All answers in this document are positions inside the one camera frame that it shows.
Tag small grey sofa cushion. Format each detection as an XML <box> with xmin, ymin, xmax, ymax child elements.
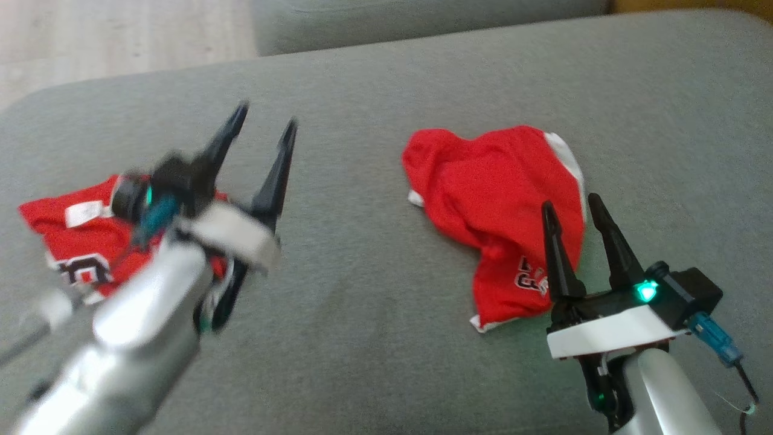
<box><xmin>249</xmin><ymin>0</ymin><xmax>612</xmax><ymax>57</ymax></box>

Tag yellow wooden furniture panel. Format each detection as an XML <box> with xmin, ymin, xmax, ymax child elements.
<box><xmin>607</xmin><ymin>0</ymin><xmax>773</xmax><ymax>24</ymax></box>

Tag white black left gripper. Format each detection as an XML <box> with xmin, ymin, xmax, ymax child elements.
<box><xmin>151</xmin><ymin>101</ymin><xmax>298</xmax><ymax>274</ymax></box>

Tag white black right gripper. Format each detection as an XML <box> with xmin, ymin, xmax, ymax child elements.
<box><xmin>541</xmin><ymin>193</ymin><xmax>690</xmax><ymax>361</ymax></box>

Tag red shorts with white stripe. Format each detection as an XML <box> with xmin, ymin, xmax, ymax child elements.
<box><xmin>401</xmin><ymin>124</ymin><xmax>588</xmax><ymax>334</ymax></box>

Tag red basketball jersey white trim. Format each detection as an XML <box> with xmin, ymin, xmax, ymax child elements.
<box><xmin>18</xmin><ymin>173</ymin><xmax>231</xmax><ymax>304</ymax></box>

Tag cable with blue connector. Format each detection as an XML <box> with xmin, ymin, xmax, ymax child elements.
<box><xmin>687</xmin><ymin>311</ymin><xmax>760</xmax><ymax>419</ymax></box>
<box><xmin>130</xmin><ymin>195</ymin><xmax>181</xmax><ymax>250</ymax></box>

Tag large grey sofa seat cushion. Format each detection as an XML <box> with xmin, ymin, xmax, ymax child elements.
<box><xmin>0</xmin><ymin>8</ymin><xmax>773</xmax><ymax>435</ymax></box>

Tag right cable with blue connector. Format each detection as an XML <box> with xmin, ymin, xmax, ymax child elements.
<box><xmin>687</xmin><ymin>311</ymin><xmax>760</xmax><ymax>419</ymax></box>

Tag left cable with blue connector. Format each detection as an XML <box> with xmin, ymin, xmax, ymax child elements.
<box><xmin>130</xmin><ymin>195</ymin><xmax>181</xmax><ymax>250</ymax></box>

